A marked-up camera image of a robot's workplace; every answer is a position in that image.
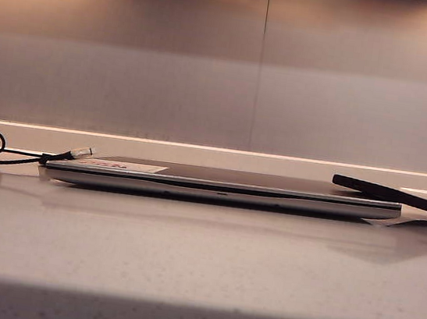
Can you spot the black smartphone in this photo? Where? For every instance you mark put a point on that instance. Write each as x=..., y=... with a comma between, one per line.
x=390, y=194

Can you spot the silver Dell laptop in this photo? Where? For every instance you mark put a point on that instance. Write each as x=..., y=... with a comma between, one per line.
x=232, y=197

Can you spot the white Nice Try sticker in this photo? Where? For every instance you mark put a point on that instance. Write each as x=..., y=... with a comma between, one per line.
x=149, y=168

